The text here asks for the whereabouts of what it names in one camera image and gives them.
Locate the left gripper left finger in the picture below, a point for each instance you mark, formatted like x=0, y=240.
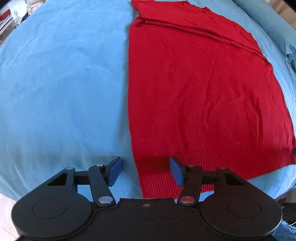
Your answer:
x=62, y=205

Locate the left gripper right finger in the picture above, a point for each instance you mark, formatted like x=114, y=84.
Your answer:
x=228, y=204

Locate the red knit sweater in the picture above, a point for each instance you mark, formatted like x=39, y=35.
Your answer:
x=200, y=89

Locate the blue bed sheet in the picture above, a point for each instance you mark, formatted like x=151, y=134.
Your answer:
x=64, y=92

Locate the teal rolled duvet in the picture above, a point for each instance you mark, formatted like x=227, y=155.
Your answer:
x=274, y=25

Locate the white shelf unit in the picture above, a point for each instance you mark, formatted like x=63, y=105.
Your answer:
x=12, y=13

